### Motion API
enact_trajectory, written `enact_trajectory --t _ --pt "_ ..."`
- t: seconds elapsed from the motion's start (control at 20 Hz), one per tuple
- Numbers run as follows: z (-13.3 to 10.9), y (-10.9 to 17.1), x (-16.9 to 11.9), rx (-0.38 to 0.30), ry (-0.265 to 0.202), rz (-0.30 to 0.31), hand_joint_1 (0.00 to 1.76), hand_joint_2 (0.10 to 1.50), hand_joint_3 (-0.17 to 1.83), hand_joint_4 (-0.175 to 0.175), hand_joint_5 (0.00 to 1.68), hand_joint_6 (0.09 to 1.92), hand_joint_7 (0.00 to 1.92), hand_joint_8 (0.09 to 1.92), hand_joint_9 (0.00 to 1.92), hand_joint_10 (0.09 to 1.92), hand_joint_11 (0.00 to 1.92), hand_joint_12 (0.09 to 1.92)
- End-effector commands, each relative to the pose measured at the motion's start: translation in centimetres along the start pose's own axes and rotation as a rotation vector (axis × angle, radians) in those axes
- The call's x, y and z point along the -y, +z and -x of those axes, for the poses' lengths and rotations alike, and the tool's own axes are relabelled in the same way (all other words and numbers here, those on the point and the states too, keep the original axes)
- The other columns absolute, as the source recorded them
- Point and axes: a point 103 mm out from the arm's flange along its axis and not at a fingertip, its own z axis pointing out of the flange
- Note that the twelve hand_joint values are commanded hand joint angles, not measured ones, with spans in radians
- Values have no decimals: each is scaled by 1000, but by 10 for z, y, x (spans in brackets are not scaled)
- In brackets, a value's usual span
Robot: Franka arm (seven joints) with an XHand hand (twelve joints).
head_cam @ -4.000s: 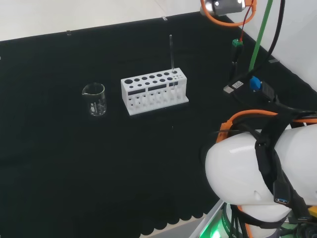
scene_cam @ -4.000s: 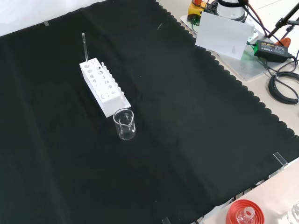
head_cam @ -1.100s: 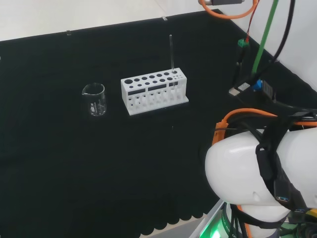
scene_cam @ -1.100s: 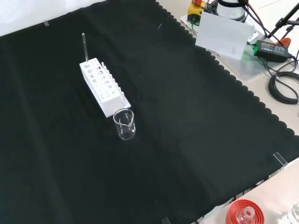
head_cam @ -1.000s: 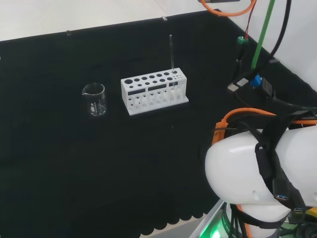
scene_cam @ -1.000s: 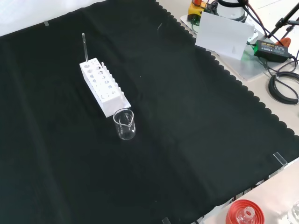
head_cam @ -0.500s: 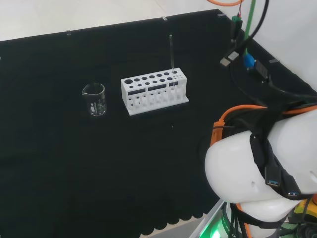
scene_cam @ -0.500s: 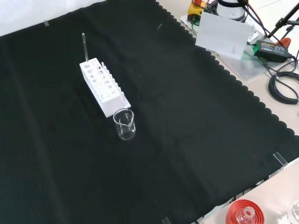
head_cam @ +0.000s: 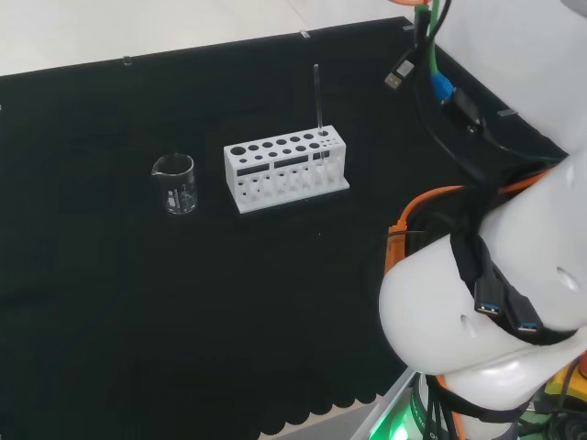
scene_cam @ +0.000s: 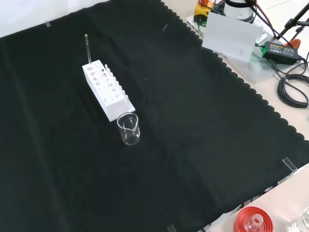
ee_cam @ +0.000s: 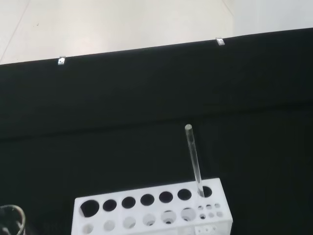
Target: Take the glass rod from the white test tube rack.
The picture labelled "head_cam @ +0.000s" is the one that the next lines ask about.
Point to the clear glass rod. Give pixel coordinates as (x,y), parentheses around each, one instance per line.
(317,101)

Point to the black bench cloth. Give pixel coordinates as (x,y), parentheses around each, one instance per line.
(137,298)

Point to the grey metal base plate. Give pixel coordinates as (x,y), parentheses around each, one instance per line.
(371,417)

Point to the yellow stop button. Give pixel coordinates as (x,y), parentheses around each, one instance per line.
(555,387)

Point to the white test tube rack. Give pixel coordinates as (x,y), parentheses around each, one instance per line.
(293,198)

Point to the clear glass beaker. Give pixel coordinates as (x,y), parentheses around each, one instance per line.
(183,197)

